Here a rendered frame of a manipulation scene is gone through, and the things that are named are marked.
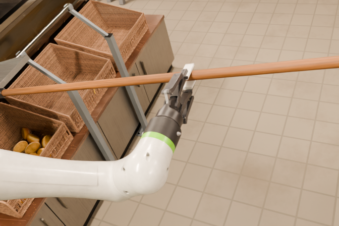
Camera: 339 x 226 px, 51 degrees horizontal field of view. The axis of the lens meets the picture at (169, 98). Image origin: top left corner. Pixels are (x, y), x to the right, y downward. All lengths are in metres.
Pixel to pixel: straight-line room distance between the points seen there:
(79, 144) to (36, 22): 0.94
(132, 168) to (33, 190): 0.22
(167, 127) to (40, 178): 0.31
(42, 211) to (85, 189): 1.26
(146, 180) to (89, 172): 0.15
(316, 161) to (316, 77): 0.83
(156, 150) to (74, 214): 1.60
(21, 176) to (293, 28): 3.22
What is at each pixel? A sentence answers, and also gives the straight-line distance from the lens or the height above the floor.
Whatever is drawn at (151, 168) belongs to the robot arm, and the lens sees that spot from 0.81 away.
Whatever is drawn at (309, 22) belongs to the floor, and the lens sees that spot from 3.80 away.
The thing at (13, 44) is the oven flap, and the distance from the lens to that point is 2.55.
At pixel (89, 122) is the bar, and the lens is 2.20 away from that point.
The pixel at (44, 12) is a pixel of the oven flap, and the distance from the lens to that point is 2.75.
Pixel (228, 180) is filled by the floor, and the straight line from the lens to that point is 2.51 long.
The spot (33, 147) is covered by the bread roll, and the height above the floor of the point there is 0.64.
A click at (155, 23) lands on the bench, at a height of 0.58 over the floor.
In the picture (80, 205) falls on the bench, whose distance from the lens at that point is 2.41.
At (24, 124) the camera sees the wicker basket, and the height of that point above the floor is 0.66.
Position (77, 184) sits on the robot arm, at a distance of 0.87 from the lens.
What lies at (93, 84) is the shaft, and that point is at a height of 1.36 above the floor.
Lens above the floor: 2.11
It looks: 43 degrees down
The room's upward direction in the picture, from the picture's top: 17 degrees counter-clockwise
